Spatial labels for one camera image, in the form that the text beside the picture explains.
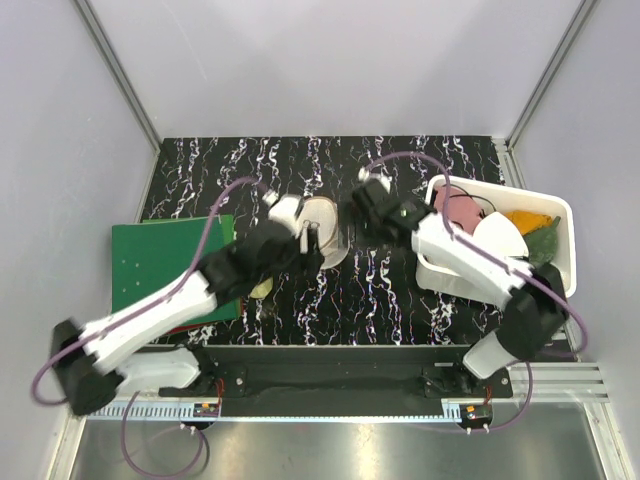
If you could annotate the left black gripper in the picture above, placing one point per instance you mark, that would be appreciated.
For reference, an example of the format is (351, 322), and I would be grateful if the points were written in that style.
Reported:
(304, 264)

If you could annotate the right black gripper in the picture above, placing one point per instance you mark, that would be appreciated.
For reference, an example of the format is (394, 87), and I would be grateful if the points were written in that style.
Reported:
(356, 219)

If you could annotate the beige mesh laundry bag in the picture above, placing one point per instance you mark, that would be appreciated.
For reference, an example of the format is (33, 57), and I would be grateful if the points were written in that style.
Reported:
(333, 243)

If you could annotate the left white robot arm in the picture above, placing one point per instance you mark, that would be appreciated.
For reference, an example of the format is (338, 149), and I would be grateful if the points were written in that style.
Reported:
(95, 362)

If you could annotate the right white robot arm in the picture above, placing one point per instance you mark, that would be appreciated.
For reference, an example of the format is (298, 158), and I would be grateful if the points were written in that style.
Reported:
(532, 299)

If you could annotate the pink and black bra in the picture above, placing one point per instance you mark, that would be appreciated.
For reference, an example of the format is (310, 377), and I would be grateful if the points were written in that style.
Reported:
(464, 211)

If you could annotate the cream paper cup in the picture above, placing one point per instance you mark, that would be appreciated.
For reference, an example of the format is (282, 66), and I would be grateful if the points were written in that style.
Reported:
(262, 290)

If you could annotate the white garment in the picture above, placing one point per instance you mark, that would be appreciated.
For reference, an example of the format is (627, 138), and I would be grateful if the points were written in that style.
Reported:
(498, 234)

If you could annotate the white plastic bin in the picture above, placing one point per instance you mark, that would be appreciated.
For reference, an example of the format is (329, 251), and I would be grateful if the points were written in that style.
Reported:
(496, 198)

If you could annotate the green folder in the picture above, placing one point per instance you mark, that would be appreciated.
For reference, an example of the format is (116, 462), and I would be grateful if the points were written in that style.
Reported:
(149, 255)

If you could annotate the orange cloth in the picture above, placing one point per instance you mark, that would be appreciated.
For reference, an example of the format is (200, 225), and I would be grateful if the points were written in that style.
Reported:
(527, 222)

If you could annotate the green cloth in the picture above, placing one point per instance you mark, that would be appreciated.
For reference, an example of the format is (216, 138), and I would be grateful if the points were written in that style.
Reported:
(543, 244)

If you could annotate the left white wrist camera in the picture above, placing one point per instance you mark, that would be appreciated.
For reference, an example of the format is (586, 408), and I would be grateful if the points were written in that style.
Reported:
(285, 209)

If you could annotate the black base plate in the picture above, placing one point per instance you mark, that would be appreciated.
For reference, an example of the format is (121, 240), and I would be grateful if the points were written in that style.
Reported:
(337, 382)

